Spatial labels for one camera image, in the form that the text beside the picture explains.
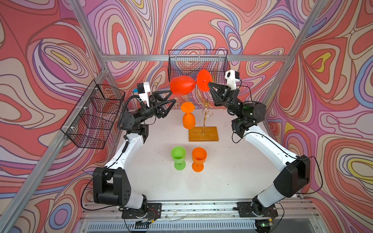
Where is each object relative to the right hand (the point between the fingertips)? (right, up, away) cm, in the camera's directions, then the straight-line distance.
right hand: (206, 90), depth 50 cm
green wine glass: (-12, -29, +32) cm, 45 cm away
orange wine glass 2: (-6, -10, +35) cm, 37 cm away
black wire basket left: (-58, -10, +29) cm, 66 cm away
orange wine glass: (0, -29, +30) cm, 42 cm away
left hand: (-11, -3, +8) cm, 14 cm away
